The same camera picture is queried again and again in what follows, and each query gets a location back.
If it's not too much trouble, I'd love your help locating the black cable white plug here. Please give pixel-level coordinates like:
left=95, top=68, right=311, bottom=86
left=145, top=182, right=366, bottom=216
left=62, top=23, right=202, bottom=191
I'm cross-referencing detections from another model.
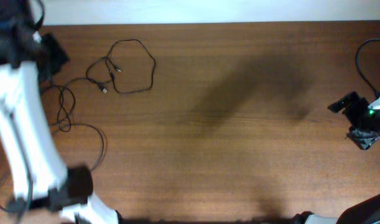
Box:
left=85, top=39, right=157, bottom=95

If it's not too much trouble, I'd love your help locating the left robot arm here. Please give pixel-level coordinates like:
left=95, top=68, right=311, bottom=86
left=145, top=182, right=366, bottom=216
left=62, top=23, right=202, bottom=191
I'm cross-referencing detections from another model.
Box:
left=0, top=1, right=123, bottom=223

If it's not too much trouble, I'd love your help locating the black USB cable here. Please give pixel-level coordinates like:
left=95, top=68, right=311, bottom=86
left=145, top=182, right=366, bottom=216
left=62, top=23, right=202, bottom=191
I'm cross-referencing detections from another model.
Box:
left=0, top=123, right=107, bottom=213

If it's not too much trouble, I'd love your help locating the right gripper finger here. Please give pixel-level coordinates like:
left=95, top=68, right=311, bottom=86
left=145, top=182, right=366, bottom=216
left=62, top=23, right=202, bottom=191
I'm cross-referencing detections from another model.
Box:
left=346, top=130, right=378, bottom=151
left=327, top=91, right=360, bottom=113

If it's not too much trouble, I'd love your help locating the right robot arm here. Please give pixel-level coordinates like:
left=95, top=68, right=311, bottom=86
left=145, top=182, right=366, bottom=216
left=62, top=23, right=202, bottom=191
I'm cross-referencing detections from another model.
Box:
left=290, top=91, right=380, bottom=224

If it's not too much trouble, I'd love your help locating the black thin cable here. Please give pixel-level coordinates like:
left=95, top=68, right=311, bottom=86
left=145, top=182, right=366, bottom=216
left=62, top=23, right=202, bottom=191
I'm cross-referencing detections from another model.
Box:
left=40, top=65, right=122, bottom=133

